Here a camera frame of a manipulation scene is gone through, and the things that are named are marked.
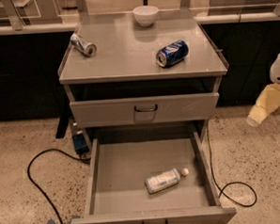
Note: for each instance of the blue power adapter box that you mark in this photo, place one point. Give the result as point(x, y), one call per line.
point(80, 145)

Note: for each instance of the open grey middle drawer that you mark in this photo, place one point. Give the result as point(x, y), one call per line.
point(116, 192)

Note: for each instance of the grey metal drawer cabinet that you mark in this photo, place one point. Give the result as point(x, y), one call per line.
point(125, 67)

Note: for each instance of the long beige back counter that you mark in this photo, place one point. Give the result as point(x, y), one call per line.
point(200, 19)

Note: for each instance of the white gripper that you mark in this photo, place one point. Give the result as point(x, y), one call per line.
point(269, 98)

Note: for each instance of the blue Pepsi soda can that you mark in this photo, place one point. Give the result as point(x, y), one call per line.
point(172, 54)

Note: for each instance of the white ceramic bowl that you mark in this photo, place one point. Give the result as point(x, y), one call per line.
point(145, 15)

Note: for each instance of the dark lower wall cabinets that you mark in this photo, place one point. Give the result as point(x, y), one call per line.
point(29, 87)

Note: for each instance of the silver soda can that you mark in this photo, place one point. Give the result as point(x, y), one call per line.
point(83, 46)

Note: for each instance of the closed grey top drawer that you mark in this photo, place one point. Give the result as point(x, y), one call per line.
point(162, 109)

